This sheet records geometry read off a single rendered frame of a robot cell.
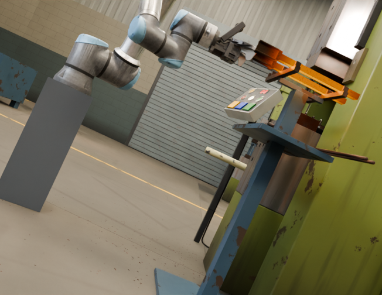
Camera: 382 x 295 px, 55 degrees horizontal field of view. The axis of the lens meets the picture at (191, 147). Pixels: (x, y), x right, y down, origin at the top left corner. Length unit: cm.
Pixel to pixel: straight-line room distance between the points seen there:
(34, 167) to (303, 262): 128
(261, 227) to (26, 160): 117
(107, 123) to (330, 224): 895
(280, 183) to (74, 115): 105
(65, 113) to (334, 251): 135
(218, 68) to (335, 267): 878
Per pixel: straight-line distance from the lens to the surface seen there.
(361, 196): 175
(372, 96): 177
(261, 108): 250
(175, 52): 142
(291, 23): 1090
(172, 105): 1001
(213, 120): 996
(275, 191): 189
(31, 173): 186
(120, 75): 191
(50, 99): 182
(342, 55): 215
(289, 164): 190
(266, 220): 190
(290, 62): 144
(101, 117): 1032
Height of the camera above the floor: 56
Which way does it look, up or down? 1 degrees up
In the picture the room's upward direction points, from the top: 25 degrees clockwise
